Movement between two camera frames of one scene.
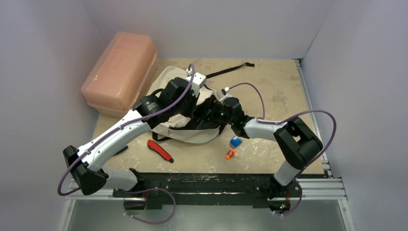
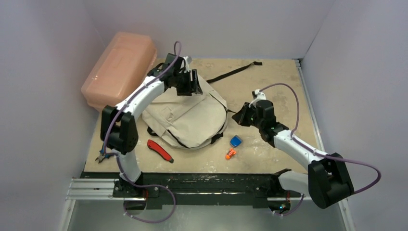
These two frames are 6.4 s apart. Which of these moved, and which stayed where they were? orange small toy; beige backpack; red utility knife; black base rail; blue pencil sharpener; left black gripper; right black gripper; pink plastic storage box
Moved: right black gripper; beige backpack; left black gripper
Stayed: black base rail; red utility knife; blue pencil sharpener; pink plastic storage box; orange small toy
